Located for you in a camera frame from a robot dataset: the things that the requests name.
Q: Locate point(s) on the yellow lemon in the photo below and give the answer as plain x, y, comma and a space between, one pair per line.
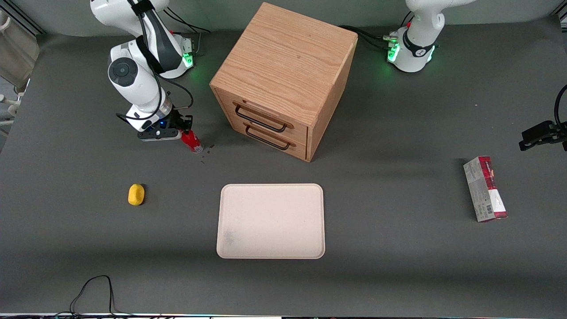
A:
136, 194

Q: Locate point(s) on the red plaid cardboard box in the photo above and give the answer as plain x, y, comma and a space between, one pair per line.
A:
485, 190

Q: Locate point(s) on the black frame rail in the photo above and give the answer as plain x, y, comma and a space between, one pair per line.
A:
22, 17

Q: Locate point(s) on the beige chair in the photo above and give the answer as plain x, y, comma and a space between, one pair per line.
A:
15, 57

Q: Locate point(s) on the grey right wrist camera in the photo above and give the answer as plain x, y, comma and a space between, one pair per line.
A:
155, 134

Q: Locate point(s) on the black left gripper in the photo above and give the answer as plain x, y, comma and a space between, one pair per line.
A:
550, 131

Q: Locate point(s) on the cream plastic tray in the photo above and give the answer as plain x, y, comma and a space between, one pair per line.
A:
271, 221

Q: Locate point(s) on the red coke bottle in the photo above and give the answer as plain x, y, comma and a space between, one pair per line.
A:
192, 142

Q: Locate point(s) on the wooden two-drawer cabinet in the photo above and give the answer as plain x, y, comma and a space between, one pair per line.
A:
283, 62

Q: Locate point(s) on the wooden drawer front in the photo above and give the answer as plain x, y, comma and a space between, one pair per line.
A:
266, 113
274, 144

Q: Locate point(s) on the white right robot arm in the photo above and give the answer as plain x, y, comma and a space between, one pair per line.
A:
141, 84

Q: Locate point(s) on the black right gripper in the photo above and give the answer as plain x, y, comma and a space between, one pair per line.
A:
174, 120

